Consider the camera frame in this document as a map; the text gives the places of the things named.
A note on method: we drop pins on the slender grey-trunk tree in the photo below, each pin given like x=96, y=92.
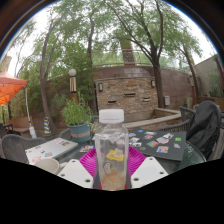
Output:
x=42, y=83

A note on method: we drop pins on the yellow sticker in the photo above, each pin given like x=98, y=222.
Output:
x=115, y=155

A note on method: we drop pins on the green plant in blue pot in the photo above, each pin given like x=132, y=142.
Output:
x=78, y=116

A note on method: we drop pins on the black jacket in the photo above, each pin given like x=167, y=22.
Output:
x=203, y=130

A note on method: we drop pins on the silver laptop with stickers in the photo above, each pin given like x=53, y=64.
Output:
x=50, y=149

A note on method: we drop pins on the forked dark-trunk tree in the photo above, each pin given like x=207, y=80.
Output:
x=158, y=86

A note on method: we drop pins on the wooden lamp post with globe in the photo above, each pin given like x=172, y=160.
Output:
x=73, y=86

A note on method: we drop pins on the small grey wicker chair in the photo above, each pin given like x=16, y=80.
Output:
x=65, y=134

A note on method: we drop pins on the clear white-capped drink bottle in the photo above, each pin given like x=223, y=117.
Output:
x=111, y=133

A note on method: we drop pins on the yellow blue striped cone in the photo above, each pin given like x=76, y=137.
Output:
x=47, y=126

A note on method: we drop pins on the black wall lantern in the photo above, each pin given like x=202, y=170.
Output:
x=100, y=87
x=153, y=84

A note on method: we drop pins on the large grey wicker chair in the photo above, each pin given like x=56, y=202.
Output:
x=16, y=148

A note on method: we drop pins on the white ribbed mug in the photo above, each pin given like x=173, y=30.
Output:
x=48, y=165

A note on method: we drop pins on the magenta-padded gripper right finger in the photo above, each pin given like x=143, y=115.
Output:
x=137, y=163

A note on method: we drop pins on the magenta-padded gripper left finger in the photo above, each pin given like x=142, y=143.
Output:
x=87, y=163

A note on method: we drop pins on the grey wall box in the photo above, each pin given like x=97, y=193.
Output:
x=167, y=100

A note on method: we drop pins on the orange canopy tent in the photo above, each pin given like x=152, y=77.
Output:
x=11, y=88

